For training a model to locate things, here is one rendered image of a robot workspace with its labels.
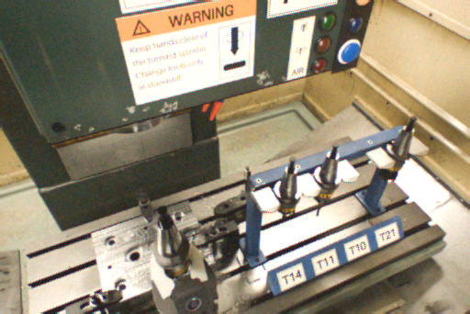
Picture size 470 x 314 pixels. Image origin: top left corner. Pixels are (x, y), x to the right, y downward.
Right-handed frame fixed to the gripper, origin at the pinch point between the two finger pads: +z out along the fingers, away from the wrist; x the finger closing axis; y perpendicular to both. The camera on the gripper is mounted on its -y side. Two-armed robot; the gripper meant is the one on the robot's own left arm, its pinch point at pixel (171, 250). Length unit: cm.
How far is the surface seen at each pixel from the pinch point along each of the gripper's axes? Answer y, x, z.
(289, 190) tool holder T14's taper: 6.1, 29.1, 7.0
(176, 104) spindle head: -29.7, 5.1, 1.9
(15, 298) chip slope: 67, -50, 45
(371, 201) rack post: 37, 67, 13
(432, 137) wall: 32, 101, 24
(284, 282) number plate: 37.1, 27.3, 0.2
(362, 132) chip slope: 49, 96, 50
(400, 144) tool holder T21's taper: 5, 61, 8
